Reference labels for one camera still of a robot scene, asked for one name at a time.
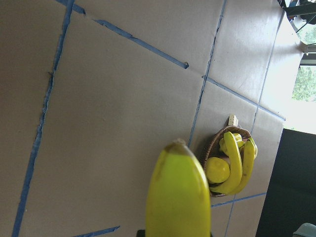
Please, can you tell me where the yellow banana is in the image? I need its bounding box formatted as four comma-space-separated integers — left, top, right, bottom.
231, 137, 257, 195
145, 139, 211, 237
210, 131, 242, 195

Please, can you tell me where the brown wicker basket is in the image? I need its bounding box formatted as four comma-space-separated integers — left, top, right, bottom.
199, 126, 251, 197

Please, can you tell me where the yellow green starfruit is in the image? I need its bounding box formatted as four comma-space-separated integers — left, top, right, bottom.
219, 133, 245, 156

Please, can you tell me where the paper price tag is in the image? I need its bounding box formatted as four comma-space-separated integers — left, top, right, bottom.
228, 114, 238, 126

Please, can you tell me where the yellow lemon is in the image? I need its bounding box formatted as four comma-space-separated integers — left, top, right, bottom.
205, 157, 230, 183

